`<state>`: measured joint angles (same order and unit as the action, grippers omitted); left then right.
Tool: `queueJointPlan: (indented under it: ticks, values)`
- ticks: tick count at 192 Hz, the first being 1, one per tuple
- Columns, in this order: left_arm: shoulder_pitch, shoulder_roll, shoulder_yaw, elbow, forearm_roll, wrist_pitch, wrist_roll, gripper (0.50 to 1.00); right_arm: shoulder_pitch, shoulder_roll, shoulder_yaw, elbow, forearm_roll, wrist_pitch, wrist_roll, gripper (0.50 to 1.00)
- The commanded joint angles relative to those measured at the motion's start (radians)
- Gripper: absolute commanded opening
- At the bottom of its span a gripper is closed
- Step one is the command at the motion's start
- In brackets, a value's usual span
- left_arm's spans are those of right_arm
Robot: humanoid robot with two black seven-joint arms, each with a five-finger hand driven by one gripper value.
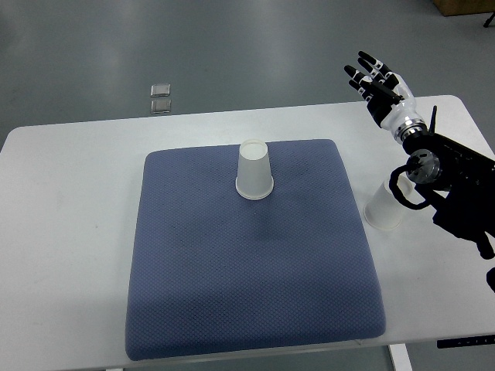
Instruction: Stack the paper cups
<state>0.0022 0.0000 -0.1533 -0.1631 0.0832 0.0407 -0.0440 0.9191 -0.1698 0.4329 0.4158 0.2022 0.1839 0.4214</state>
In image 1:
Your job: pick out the white table leg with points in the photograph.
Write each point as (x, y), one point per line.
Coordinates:
(400, 357)

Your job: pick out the brown cardboard box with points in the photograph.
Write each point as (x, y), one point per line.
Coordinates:
(464, 7)

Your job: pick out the black desk control panel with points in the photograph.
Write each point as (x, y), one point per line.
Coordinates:
(465, 342)

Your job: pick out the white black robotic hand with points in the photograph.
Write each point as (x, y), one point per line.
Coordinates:
(379, 86)

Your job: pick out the lower metal floor plate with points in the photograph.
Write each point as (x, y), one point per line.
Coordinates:
(161, 106)

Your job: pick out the white paper cup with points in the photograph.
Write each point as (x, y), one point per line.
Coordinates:
(383, 211)
(254, 180)

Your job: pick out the white paper cup on mat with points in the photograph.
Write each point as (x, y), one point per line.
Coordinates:
(254, 180)

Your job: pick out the upper metal floor plate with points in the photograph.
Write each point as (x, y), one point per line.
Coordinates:
(160, 90)

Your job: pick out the black tripod leg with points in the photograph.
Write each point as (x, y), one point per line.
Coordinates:
(489, 20)

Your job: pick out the blue textured cushion mat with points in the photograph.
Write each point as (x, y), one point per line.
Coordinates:
(214, 272)

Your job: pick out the metal floor plate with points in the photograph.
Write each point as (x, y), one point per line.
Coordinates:
(161, 106)
(160, 90)

